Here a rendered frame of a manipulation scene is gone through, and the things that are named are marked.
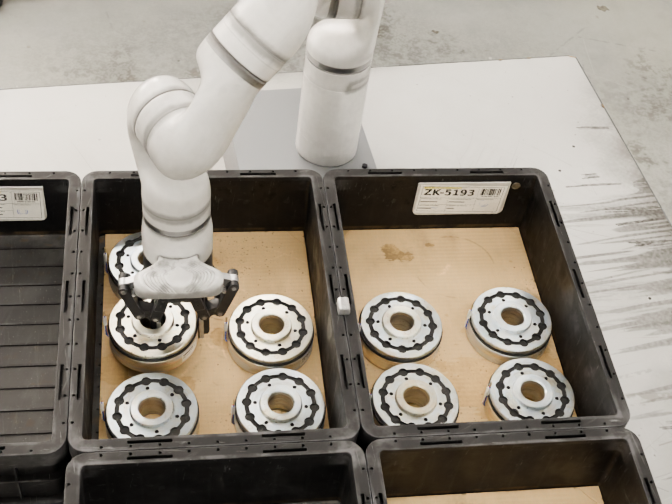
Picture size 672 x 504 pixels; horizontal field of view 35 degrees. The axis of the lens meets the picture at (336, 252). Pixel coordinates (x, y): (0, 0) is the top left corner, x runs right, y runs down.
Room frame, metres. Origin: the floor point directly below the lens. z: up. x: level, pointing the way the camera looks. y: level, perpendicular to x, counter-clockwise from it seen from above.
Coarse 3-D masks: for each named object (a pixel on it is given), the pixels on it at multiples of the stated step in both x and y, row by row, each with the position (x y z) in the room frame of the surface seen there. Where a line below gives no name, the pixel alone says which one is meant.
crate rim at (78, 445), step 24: (312, 192) 0.94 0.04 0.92; (336, 288) 0.78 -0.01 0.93; (336, 312) 0.75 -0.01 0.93; (336, 336) 0.71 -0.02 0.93; (72, 360) 0.63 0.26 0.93; (336, 360) 0.69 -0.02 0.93; (72, 384) 0.60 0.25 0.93; (72, 408) 0.57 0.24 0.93; (72, 432) 0.54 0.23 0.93; (264, 432) 0.58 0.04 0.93; (288, 432) 0.58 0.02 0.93; (312, 432) 0.59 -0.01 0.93; (336, 432) 0.59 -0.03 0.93; (72, 456) 0.53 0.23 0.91
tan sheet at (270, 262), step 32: (224, 256) 0.89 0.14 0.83; (256, 256) 0.90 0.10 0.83; (288, 256) 0.91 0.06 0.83; (256, 288) 0.85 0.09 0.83; (288, 288) 0.85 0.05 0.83; (224, 320) 0.79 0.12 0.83; (224, 352) 0.74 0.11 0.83; (192, 384) 0.69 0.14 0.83; (224, 384) 0.69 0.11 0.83; (320, 384) 0.72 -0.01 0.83; (224, 416) 0.65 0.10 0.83
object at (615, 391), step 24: (408, 168) 1.00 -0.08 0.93; (432, 168) 1.01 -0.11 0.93; (456, 168) 1.02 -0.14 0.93; (480, 168) 1.02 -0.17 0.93; (504, 168) 1.03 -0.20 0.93; (528, 168) 1.04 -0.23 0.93; (336, 192) 0.94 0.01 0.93; (552, 192) 1.00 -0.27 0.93; (552, 216) 0.96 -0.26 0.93; (336, 240) 0.86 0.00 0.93; (336, 264) 0.82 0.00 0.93; (576, 264) 0.88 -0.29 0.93; (576, 288) 0.84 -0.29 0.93; (600, 336) 0.77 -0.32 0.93; (360, 360) 0.69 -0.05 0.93; (600, 360) 0.74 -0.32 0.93; (360, 384) 0.66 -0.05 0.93; (360, 408) 0.62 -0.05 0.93; (624, 408) 0.68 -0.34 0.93; (360, 432) 0.60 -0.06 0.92; (384, 432) 0.60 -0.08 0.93; (408, 432) 0.60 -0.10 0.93; (432, 432) 0.61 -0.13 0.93; (456, 432) 0.61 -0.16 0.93; (480, 432) 0.62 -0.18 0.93; (504, 432) 0.62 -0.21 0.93
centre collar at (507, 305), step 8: (504, 304) 0.85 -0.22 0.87; (512, 304) 0.85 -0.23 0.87; (520, 304) 0.86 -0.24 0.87; (496, 312) 0.84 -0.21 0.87; (520, 312) 0.85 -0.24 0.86; (528, 312) 0.85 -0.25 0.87; (496, 320) 0.83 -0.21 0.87; (528, 320) 0.83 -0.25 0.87; (504, 328) 0.81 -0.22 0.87; (512, 328) 0.82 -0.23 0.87; (520, 328) 0.82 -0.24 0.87; (528, 328) 0.82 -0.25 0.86
